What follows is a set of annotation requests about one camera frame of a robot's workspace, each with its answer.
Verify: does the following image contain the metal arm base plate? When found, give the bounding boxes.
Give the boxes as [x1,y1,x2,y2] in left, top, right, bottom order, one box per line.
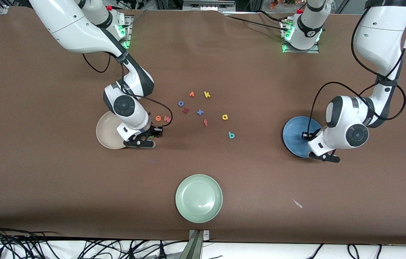
[282,20,320,54]
[115,15,132,49]

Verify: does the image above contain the black base cable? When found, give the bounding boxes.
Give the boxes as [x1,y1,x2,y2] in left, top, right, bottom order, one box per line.
[223,11,288,31]

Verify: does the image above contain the brown table cover sheet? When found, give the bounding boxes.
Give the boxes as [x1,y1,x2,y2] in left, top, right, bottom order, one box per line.
[0,6,406,245]

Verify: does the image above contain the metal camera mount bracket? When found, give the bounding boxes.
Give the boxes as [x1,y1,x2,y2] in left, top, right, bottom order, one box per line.
[189,230,210,259]

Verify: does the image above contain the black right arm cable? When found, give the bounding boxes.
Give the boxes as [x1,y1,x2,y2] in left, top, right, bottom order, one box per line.
[82,52,174,127]

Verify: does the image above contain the beige round plate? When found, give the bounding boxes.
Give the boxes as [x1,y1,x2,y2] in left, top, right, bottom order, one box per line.
[96,111,129,150]

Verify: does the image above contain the pale green round plate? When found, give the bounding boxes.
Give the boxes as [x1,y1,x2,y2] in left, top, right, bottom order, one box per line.
[175,174,223,223]

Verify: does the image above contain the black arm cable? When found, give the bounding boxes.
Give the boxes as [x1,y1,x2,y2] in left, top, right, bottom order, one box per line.
[82,52,174,127]
[307,14,406,141]

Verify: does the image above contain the aluminium frame profile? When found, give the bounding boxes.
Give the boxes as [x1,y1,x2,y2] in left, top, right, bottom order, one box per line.
[183,0,236,10]

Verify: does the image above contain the blue round plate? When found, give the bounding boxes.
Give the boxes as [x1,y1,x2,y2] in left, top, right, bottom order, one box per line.
[283,116,323,158]

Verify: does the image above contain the black floor cable bundle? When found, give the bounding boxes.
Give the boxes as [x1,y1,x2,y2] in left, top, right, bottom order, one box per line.
[0,221,189,259]

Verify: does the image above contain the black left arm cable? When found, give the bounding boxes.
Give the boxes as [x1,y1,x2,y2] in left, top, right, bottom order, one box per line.
[307,14,406,141]

